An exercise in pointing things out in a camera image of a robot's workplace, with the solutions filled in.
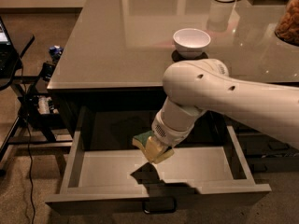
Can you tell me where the black laptop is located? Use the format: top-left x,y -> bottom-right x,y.
0,17 -> 20,78

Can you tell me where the black cable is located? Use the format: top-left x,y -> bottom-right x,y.
18,56 -> 36,224

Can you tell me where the grey drawer cabinet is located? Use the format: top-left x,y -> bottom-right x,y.
49,0 -> 298,132

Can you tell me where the jar of snacks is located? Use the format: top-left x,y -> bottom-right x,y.
275,0 -> 299,46

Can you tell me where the blue device on stand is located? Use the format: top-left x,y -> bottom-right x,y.
41,46 -> 64,81

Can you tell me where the lower dark drawer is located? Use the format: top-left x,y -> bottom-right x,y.
237,133 -> 299,173

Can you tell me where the metal drawer handle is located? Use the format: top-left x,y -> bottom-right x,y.
142,197 -> 177,215

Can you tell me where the black laptop stand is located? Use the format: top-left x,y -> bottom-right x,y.
0,34 -> 72,161

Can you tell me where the white bowl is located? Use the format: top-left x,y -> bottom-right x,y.
173,28 -> 211,59

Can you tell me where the open grey top drawer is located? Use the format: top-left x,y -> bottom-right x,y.
46,106 -> 271,215

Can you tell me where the green and yellow sponge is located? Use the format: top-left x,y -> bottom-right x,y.
132,131 -> 156,159

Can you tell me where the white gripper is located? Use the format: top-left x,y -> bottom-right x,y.
145,111 -> 191,164

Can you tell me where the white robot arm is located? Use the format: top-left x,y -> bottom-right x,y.
144,59 -> 299,163

